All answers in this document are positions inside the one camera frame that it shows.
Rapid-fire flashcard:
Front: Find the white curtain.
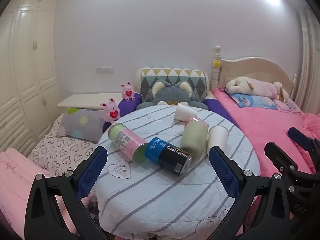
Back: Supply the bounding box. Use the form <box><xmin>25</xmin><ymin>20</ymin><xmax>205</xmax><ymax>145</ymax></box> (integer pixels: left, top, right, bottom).
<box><xmin>298</xmin><ymin>8</ymin><xmax>320</xmax><ymax>116</ymax></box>

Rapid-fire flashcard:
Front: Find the green cup with pink lid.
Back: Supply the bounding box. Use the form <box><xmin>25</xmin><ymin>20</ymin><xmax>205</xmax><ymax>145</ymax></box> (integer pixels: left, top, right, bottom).
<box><xmin>180</xmin><ymin>115</ymin><xmax>209</xmax><ymax>159</ymax></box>

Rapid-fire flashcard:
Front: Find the pink bed cover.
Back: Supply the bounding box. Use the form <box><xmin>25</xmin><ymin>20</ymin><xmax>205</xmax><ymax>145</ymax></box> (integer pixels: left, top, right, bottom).
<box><xmin>212</xmin><ymin>89</ymin><xmax>320</xmax><ymax>178</ymax></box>

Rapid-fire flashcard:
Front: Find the pink and green printed cup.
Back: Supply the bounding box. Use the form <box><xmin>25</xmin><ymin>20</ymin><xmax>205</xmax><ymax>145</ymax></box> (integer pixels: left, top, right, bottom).
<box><xmin>107</xmin><ymin>122</ymin><xmax>149</xmax><ymax>163</ymax></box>

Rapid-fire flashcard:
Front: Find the grey cat plush cushion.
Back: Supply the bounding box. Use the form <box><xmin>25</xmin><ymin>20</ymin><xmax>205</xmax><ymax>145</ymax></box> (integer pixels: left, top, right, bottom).
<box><xmin>136</xmin><ymin>79</ymin><xmax>209</xmax><ymax>111</ymax></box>

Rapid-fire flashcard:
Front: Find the cream wooden bed headboard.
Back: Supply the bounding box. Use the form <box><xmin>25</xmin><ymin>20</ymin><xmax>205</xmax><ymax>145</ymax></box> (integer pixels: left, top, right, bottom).
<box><xmin>211</xmin><ymin>46</ymin><xmax>298</xmax><ymax>98</ymax></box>

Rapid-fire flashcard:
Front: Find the purple pillow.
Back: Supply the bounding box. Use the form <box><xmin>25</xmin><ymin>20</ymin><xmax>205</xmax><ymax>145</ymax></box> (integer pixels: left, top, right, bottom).
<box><xmin>102</xmin><ymin>92</ymin><xmax>143</xmax><ymax>134</ymax></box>
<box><xmin>203</xmin><ymin>98</ymin><xmax>241</xmax><ymax>128</ymax></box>

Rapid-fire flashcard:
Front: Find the blue cartoon pillow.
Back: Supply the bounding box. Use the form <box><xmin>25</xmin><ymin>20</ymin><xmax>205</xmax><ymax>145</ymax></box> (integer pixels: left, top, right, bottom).
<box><xmin>229</xmin><ymin>92</ymin><xmax>278</xmax><ymax>110</ymax></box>

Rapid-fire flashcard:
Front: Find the heart print bed sheet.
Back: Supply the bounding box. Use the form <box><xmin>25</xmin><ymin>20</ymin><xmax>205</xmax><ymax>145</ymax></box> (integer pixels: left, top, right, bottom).
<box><xmin>27</xmin><ymin>113</ymin><xmax>101</xmax><ymax>178</ymax></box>

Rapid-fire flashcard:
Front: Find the white paper cup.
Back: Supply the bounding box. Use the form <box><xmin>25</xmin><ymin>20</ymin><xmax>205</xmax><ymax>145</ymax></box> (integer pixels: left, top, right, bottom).
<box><xmin>174</xmin><ymin>102</ymin><xmax>198</xmax><ymax>122</ymax></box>
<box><xmin>207</xmin><ymin>126</ymin><xmax>229</xmax><ymax>156</ymax></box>

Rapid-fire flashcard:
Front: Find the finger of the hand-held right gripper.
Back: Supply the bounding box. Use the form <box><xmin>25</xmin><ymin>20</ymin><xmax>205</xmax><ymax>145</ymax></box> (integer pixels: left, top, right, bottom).
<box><xmin>287</xmin><ymin>127</ymin><xmax>320</xmax><ymax>156</ymax></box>
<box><xmin>264</xmin><ymin>142</ymin><xmax>304</xmax><ymax>180</ymax></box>

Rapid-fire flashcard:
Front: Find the white bedside table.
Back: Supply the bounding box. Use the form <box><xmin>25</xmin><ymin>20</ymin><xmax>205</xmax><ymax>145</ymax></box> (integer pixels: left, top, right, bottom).
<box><xmin>57</xmin><ymin>93</ymin><xmax>123</xmax><ymax>111</ymax></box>

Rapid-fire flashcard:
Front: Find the grey flower print pillow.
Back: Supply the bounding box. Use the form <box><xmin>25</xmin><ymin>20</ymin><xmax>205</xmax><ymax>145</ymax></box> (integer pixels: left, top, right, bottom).
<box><xmin>58</xmin><ymin>107</ymin><xmax>107</xmax><ymax>143</ymax></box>

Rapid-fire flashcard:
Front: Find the pink bunny plush toy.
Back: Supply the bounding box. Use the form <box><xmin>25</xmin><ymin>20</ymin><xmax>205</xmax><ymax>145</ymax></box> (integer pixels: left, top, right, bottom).
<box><xmin>121</xmin><ymin>81</ymin><xmax>136</xmax><ymax>102</ymax></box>
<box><xmin>100</xmin><ymin>98</ymin><xmax>122</xmax><ymax>124</ymax></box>

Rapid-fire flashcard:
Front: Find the diamond pattern cushion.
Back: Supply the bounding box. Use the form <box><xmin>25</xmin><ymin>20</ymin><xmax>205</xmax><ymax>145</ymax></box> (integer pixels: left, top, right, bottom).
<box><xmin>139</xmin><ymin>67</ymin><xmax>208</xmax><ymax>103</ymax></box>

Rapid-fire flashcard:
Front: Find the white plush animal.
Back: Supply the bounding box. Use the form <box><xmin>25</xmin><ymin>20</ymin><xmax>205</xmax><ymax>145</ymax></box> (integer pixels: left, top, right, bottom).
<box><xmin>224</xmin><ymin>77</ymin><xmax>291</xmax><ymax>103</ymax></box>

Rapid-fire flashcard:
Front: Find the striped white tablecloth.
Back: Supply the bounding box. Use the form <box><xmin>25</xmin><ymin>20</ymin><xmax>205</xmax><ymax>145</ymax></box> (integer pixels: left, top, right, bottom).
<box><xmin>96</xmin><ymin>105</ymin><xmax>261</xmax><ymax>237</ymax></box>

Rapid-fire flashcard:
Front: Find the blue and black canister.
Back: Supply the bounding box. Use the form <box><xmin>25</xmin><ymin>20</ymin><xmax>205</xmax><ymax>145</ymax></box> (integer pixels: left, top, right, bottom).
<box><xmin>145</xmin><ymin>137</ymin><xmax>193</xmax><ymax>174</ymax></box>

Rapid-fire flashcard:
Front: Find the pink folded blanket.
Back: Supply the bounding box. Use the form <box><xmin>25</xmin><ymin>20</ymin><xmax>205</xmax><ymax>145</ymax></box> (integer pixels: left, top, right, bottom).
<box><xmin>0</xmin><ymin>147</ymin><xmax>100</xmax><ymax>238</ymax></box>

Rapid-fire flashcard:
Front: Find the white wardrobe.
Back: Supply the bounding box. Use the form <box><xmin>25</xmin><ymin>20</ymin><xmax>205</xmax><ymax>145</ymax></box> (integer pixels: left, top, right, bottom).
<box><xmin>0</xmin><ymin>0</ymin><xmax>62</xmax><ymax>153</ymax></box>

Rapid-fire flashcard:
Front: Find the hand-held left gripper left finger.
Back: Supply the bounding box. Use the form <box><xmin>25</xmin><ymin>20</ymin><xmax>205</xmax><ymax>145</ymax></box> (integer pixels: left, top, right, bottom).
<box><xmin>24</xmin><ymin>145</ymin><xmax>108</xmax><ymax>240</ymax></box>

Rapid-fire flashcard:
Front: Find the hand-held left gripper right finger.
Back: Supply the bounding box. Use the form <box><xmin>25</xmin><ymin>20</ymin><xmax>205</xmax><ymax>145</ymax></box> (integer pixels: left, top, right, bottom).
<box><xmin>209</xmin><ymin>145</ymin><xmax>292</xmax><ymax>240</ymax></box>

